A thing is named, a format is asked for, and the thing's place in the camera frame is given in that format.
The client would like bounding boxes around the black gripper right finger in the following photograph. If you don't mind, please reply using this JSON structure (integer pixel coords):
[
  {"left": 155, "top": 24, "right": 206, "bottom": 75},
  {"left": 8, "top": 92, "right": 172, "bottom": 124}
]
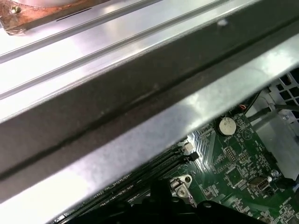
[{"left": 162, "top": 180, "right": 260, "bottom": 224}]

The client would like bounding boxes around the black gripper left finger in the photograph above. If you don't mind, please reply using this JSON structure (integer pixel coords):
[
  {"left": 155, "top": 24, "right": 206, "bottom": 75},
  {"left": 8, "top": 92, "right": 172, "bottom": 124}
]
[{"left": 102, "top": 180, "right": 163, "bottom": 224}]

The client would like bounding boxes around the CPU socket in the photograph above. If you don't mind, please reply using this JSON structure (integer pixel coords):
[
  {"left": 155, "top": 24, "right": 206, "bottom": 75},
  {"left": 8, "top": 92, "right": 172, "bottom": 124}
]
[{"left": 169, "top": 175, "right": 198, "bottom": 210}]

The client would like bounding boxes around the metal internal USB port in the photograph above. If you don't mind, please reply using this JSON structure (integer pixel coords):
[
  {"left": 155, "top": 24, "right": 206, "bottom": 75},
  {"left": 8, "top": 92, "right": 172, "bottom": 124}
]
[{"left": 249, "top": 177, "right": 269, "bottom": 193}]

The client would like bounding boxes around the green motherboard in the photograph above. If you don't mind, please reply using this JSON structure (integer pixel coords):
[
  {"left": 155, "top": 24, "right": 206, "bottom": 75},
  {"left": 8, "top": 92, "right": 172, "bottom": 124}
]
[{"left": 77, "top": 112, "right": 299, "bottom": 224}]

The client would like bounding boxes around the silver coin cell battery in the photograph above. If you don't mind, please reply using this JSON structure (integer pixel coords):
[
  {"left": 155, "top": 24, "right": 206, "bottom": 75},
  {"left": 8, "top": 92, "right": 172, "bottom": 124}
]
[{"left": 218, "top": 117, "right": 236, "bottom": 136}]

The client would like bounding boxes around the black open PC case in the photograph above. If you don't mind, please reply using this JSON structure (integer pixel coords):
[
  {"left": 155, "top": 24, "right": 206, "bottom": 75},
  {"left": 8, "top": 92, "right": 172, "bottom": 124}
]
[{"left": 0, "top": 16, "right": 299, "bottom": 224}]

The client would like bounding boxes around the black wire bundle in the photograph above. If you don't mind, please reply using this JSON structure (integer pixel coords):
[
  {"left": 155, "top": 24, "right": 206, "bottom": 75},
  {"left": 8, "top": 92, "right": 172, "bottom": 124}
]
[{"left": 245, "top": 88, "right": 299, "bottom": 122}]

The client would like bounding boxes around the square brown base plate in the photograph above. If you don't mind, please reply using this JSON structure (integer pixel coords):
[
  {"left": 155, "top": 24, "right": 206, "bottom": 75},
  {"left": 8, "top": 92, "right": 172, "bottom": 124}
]
[{"left": 0, "top": 0, "right": 99, "bottom": 37}]

